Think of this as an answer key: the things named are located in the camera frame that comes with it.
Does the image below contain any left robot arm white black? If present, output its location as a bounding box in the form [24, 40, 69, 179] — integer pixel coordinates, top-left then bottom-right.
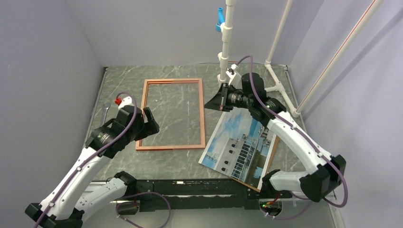
[25, 104, 160, 228]

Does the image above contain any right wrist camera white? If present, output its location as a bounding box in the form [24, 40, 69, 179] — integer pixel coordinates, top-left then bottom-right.
[226, 64, 241, 89]

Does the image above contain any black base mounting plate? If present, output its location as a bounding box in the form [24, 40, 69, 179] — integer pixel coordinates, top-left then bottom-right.
[115, 179, 289, 215]

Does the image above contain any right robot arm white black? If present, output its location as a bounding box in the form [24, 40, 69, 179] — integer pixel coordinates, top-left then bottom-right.
[204, 73, 348, 207]

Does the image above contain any blue pipe fitting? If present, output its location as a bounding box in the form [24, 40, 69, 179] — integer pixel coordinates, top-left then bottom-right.
[215, 7, 225, 32]

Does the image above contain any silver open-end wrench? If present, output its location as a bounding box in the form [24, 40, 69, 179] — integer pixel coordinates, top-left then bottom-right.
[100, 103, 111, 126]

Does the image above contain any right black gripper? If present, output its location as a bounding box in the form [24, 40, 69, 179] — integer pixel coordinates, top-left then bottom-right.
[204, 83, 253, 112]

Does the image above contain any building and sky photo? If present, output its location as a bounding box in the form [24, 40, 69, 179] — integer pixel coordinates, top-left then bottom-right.
[199, 108, 275, 178]

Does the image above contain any orange wooden picture frame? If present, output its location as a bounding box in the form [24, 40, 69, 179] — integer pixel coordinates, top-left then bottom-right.
[135, 78, 206, 151]

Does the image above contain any white PVC pipe stand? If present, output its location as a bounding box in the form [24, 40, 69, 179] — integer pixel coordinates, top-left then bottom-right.
[217, 0, 383, 117]

